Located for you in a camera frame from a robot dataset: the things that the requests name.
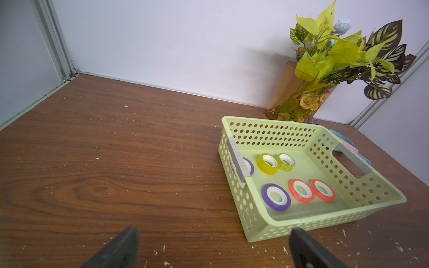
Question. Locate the purple tape roll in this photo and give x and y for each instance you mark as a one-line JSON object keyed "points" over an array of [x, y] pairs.
{"points": [[249, 166], [276, 197]]}

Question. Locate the yellow tape roll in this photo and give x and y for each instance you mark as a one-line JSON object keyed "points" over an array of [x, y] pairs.
{"points": [[267, 164]]}

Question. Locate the clear tape roll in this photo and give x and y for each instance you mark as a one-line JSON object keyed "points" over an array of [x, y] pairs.
{"points": [[286, 162]]}

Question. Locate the amber vase with flowers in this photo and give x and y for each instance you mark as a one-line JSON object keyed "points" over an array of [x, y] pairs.
{"points": [[326, 55]]}

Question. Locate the green perforated storage basket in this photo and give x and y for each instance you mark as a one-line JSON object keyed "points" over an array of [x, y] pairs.
{"points": [[319, 154]]}

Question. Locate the purple pink toy rake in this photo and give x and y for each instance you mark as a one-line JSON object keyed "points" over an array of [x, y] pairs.
{"points": [[315, 121]]}

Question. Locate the red tape roll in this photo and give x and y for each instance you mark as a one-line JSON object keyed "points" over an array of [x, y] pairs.
{"points": [[301, 191], [322, 190]]}

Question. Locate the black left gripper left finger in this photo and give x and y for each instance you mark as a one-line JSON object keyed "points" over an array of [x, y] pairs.
{"points": [[121, 252]]}

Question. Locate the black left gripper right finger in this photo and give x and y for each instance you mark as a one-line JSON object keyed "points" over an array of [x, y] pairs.
{"points": [[308, 253]]}

